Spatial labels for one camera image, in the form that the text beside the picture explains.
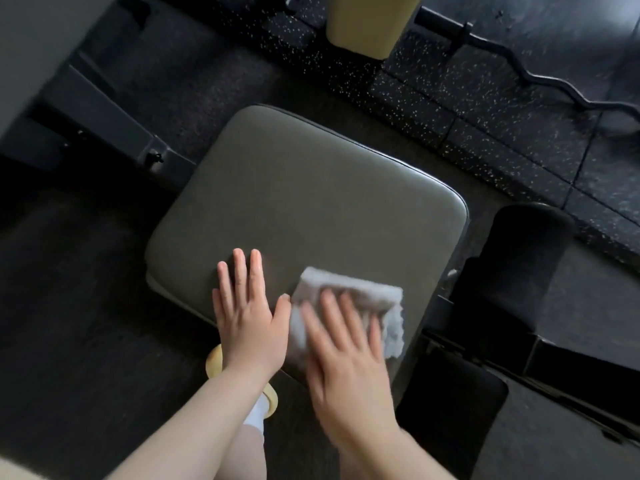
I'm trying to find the person's left hand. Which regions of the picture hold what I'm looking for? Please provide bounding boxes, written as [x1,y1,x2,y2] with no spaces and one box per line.
[212,248,292,381]

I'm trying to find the person's right hand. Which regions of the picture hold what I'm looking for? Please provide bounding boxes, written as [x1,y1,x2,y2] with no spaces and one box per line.
[299,289,401,451]

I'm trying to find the grey microfibre cloth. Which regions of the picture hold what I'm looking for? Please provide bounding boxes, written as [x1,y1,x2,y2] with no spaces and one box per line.
[289,267,405,363]

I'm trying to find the grey seat cushion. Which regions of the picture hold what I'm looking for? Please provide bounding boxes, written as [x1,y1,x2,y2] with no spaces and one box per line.
[145,104,471,391]

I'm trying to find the grey backrest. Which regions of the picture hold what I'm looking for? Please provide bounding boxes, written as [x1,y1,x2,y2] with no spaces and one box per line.
[0,0,119,138]

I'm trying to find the person's left forearm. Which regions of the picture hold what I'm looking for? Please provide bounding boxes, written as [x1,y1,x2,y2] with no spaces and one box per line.
[107,367,276,480]

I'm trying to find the light grey seat base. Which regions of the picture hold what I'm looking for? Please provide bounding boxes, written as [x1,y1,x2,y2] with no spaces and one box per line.
[145,272,217,327]

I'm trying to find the person's left leg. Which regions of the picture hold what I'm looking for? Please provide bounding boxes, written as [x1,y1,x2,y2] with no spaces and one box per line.
[215,423,266,480]

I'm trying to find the yellow left shoe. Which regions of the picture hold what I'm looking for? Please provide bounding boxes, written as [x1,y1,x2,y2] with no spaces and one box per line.
[205,343,280,419]

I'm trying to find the white left sock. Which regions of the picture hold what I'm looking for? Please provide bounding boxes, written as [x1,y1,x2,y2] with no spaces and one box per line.
[242,394,271,435]

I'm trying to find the yellow trash bin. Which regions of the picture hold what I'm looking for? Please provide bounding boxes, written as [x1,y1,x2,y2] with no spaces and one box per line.
[325,0,423,61]

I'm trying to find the black curl barbell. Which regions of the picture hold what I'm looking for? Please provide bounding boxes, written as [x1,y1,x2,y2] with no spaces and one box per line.
[415,5,640,118]

